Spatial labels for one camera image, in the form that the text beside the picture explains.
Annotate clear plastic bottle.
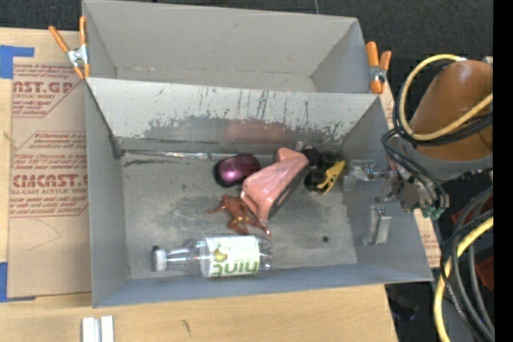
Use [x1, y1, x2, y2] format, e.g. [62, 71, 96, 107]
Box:
[151, 235, 275, 280]

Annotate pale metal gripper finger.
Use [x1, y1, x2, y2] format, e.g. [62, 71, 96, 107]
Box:
[343, 159, 397, 191]
[362, 194, 402, 247]

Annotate red-brown toy figure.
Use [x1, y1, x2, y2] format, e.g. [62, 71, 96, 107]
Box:
[206, 194, 272, 238]

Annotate grey metal bin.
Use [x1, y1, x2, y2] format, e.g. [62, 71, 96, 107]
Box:
[81, 0, 434, 308]

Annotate brown cardboard board, red print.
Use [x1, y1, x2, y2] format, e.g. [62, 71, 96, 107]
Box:
[0, 26, 442, 302]

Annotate purple computer mouse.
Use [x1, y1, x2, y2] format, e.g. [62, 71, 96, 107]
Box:
[212, 153, 262, 189]

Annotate black and yellow toy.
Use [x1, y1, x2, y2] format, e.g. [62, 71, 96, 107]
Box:
[301, 147, 347, 195]

